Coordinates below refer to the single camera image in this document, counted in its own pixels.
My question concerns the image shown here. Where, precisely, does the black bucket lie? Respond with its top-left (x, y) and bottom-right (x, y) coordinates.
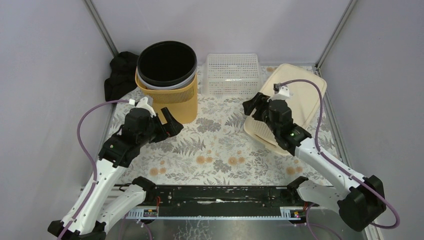
top-left (136, 40), bottom-right (198, 90)

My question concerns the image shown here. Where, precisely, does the black crumpled cloth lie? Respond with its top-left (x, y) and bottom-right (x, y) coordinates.
top-left (104, 51), bottom-right (139, 102)

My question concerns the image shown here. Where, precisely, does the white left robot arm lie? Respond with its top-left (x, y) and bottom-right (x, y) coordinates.
top-left (47, 105), bottom-right (184, 240)

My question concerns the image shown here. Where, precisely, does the yellow plastic waste bin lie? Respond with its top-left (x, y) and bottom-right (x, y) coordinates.
top-left (135, 73), bottom-right (198, 124)

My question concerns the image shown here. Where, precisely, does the white mesh plastic basket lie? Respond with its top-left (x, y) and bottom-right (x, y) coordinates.
top-left (200, 53), bottom-right (263, 97)

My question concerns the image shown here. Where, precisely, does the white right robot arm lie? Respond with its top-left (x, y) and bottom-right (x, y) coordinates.
top-left (242, 92), bottom-right (387, 232)

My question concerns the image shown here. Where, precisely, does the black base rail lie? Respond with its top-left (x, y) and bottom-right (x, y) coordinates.
top-left (133, 185), bottom-right (311, 217)

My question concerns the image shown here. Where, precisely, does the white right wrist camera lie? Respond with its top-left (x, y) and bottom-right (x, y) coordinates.
top-left (267, 84), bottom-right (292, 102)

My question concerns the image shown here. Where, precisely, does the grey slotted cable duct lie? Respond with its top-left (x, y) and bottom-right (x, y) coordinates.
top-left (126, 207), bottom-right (304, 221)

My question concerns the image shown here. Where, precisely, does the floral patterned table mat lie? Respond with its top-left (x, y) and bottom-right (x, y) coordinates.
top-left (99, 64), bottom-right (342, 187)

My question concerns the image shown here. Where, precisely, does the large cream plastic basket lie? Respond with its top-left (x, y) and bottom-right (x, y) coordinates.
top-left (243, 63), bottom-right (327, 156)

